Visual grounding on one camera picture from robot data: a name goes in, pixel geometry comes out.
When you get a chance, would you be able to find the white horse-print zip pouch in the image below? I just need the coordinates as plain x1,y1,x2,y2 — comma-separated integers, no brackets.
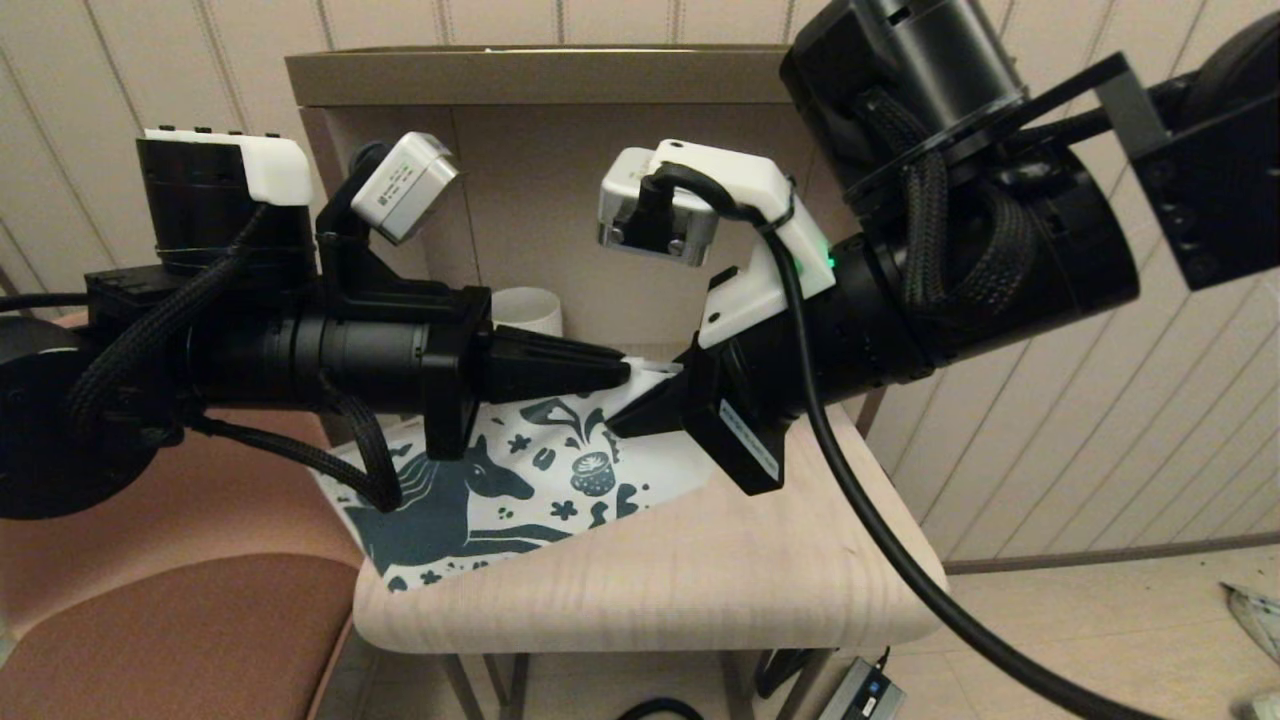
315,358,716,593

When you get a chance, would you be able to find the grey wrapper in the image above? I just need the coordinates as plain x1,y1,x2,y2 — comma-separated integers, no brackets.
1220,584,1280,666

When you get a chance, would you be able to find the white ribbed ceramic mug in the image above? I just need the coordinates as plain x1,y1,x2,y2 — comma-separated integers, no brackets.
490,287,564,339

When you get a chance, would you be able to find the beige wooden hutch desk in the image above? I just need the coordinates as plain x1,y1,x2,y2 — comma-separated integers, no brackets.
285,45,1013,720

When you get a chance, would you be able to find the grey power adapter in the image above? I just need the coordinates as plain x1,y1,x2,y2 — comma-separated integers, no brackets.
818,658,907,720

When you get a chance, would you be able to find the pink upholstered chair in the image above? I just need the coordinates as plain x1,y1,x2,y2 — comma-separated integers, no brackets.
0,310,366,720

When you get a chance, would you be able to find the black right camera cable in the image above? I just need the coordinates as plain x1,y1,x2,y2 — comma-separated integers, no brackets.
640,165,1171,720

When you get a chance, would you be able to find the black camera cable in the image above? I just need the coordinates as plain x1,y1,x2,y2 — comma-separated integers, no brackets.
640,165,1171,720
348,142,391,206

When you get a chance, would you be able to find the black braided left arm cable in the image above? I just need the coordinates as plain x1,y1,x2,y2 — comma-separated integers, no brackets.
65,205,406,513

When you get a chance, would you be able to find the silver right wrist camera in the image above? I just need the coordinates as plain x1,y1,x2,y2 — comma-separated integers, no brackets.
597,148,723,268

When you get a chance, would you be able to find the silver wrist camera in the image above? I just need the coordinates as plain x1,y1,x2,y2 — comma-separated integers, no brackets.
350,132,461,246
597,148,723,268

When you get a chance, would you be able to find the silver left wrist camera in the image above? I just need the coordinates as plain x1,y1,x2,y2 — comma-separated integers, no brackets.
350,132,461,246

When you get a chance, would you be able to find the black left camera cable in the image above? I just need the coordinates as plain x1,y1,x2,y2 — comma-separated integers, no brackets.
348,142,391,206

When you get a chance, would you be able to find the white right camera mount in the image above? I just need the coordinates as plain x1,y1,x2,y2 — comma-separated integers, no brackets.
640,140,836,349

